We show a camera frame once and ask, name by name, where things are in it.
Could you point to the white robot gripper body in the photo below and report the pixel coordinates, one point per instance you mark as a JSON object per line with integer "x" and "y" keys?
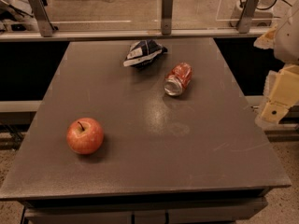
{"x": 288, "y": 44}

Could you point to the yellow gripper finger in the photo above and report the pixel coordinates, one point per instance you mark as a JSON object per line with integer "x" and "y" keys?
{"x": 266, "y": 41}
{"x": 280, "y": 93}

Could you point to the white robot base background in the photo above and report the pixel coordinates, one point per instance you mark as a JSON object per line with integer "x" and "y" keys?
{"x": 263, "y": 14}

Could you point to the red apple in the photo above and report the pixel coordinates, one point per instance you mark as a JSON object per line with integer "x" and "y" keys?
{"x": 84, "y": 136}

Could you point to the crushed red soda can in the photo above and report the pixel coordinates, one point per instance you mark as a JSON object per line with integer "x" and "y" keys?
{"x": 178, "y": 79}

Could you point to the crumpled blue white chip bag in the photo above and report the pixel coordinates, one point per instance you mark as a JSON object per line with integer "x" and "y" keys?
{"x": 143, "y": 53}

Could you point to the clear acrylic barrier panel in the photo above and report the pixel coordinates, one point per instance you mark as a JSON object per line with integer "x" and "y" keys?
{"x": 204, "y": 17}

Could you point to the cluttered equipment top left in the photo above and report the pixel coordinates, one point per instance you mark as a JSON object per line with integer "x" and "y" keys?
{"x": 17, "y": 12}

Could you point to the white rail ledge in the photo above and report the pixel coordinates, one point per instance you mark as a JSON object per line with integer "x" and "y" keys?
{"x": 127, "y": 35}

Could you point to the right metal panel bracket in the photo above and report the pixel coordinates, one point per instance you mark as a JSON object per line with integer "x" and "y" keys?
{"x": 246, "y": 16}

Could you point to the metal panel bracket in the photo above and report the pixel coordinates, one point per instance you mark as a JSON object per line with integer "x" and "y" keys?
{"x": 166, "y": 17}
{"x": 46, "y": 29}
{"x": 246, "y": 16}

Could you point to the middle metal panel bracket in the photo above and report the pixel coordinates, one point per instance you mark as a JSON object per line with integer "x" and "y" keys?
{"x": 166, "y": 17}

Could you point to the left metal panel bracket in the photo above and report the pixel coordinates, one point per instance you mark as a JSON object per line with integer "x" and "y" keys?
{"x": 46, "y": 29}

